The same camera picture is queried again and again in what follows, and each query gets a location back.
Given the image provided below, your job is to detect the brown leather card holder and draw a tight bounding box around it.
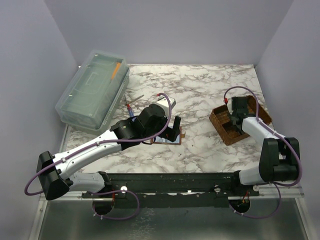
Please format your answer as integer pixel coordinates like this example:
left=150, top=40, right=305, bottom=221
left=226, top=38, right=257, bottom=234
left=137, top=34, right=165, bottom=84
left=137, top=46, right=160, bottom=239
left=149, top=126, right=187, bottom=145

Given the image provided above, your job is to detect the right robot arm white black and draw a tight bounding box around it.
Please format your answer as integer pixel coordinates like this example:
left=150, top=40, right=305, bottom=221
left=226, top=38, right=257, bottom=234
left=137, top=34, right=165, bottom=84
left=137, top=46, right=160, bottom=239
left=227, top=96, right=299, bottom=196

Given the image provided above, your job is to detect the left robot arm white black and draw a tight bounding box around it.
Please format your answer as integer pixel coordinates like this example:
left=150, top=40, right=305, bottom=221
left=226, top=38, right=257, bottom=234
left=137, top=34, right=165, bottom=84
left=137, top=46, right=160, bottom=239
left=36, top=99, right=181, bottom=201

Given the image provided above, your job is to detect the brown woven wicker tray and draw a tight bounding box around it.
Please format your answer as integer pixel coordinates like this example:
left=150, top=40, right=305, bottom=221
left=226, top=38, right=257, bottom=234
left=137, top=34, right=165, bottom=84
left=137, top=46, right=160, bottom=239
left=209, top=95, right=272, bottom=146

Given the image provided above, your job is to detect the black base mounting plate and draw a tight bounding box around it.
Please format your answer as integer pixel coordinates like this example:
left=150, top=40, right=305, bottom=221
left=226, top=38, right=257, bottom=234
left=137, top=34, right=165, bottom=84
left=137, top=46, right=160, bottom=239
left=82, top=173, right=259, bottom=209

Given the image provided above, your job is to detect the orange pencil in box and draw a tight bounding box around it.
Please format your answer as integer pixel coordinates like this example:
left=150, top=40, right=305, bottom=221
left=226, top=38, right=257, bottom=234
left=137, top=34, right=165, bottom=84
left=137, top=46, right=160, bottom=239
left=110, top=62, right=122, bottom=80

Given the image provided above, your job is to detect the clear plastic storage box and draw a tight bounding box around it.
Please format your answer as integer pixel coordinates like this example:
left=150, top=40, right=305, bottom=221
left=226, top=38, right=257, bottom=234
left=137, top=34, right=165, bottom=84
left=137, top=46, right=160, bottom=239
left=55, top=50, right=129, bottom=130

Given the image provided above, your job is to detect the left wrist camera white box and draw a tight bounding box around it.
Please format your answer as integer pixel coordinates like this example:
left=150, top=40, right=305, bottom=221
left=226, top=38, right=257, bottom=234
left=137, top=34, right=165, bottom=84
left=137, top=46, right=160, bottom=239
left=155, top=97, right=176, bottom=115

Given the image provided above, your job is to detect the aluminium rail frame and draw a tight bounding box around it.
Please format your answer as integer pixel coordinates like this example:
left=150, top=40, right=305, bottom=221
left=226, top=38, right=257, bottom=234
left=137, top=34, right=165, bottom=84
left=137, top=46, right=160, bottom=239
left=27, top=159, right=311, bottom=240

